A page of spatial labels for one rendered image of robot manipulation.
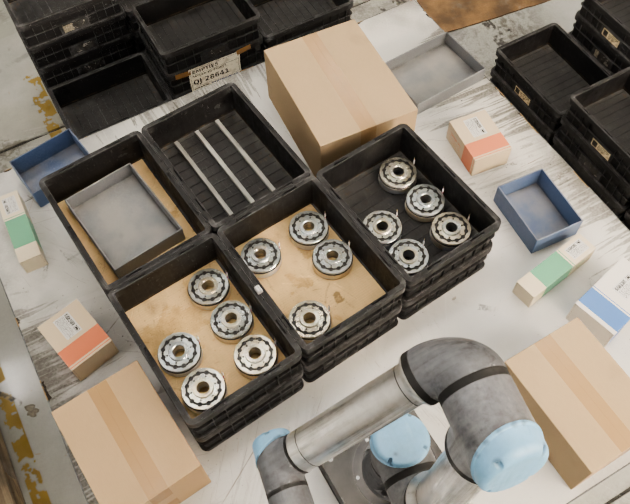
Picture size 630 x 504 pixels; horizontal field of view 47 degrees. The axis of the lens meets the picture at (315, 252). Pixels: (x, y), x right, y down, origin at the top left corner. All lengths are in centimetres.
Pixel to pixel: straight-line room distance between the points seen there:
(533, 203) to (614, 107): 86
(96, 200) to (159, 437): 70
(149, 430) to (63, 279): 59
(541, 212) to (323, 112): 68
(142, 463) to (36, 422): 111
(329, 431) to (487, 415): 29
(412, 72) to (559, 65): 91
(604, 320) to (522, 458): 92
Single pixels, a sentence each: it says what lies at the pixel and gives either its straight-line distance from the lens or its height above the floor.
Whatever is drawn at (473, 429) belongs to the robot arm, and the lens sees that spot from 109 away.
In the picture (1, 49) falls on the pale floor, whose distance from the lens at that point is 386.
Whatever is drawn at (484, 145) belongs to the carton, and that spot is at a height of 77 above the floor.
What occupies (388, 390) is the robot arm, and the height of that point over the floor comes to 135.
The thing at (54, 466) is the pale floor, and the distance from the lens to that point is 270.
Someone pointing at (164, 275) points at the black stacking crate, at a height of 89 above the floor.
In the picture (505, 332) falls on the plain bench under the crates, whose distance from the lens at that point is 198.
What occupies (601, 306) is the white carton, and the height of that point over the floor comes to 79.
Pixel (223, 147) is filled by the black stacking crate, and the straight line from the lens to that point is 210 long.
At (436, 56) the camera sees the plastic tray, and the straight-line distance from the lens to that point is 252.
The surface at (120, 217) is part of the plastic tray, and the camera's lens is 202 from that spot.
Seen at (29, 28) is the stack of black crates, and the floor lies 57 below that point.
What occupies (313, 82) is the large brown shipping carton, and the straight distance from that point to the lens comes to 215.
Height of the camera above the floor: 246
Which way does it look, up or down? 60 degrees down
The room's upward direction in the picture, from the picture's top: 2 degrees counter-clockwise
